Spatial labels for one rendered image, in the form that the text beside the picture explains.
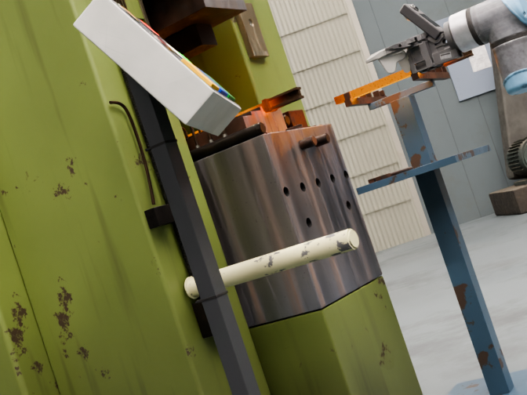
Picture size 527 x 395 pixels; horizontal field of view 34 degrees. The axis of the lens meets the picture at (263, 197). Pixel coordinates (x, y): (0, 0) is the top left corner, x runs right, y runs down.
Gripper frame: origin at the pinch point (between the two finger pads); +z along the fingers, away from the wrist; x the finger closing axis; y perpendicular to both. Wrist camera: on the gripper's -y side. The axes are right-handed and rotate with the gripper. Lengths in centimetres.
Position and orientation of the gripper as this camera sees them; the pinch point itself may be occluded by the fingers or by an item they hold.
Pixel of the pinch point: (376, 58)
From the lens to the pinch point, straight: 214.2
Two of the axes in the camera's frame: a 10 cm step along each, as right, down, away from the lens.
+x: 5.1, -1.4, 8.5
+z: -8.0, 2.9, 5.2
